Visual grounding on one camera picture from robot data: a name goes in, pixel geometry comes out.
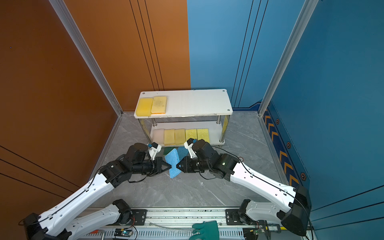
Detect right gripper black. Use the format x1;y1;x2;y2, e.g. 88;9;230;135
174;156;212;174

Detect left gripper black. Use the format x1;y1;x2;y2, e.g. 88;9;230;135
132;156;174;177

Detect blue sponge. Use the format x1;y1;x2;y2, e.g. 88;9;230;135
177;147;190;161
165;149;182;179

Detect yellow foam sponge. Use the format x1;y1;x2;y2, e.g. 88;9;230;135
175;129;186;145
151;96;168;114
164;129;175;146

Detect yellow foam sponge front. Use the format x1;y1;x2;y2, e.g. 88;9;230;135
164;129;175;146

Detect pale pink foam sponge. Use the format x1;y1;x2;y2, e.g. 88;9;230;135
152;129;165;145

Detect yellow-green sponge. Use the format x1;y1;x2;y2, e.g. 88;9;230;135
185;129;198;140
197;129;210;143

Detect thick yellow sponge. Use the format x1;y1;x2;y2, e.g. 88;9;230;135
135;98;153;117

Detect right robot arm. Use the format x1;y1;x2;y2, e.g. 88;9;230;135
177;139;312;237

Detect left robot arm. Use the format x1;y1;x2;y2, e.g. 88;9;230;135
20;143;172;240

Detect white two-tier shelf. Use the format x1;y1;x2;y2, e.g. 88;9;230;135
134;89;233;145

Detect green scouring sponge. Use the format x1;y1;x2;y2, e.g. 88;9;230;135
164;147;174;156

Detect green rubber glove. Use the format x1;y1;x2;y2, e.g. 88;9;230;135
189;221;220;240

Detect small circuit board left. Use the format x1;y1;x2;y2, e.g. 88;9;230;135
113;228;134;239

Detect small circuit board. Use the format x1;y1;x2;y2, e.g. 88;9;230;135
113;228;134;239
243;228;265;240

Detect small circuit board right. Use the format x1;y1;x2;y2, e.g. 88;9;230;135
243;228;265;240

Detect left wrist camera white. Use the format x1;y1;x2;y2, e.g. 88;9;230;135
148;142;162;161

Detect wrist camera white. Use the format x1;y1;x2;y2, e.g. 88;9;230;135
148;142;162;161
184;138;197;159

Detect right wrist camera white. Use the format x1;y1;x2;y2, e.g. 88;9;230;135
184;138;197;159

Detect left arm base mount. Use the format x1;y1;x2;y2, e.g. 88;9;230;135
127;209;148;226

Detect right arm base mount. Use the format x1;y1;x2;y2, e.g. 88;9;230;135
225;209;249;226

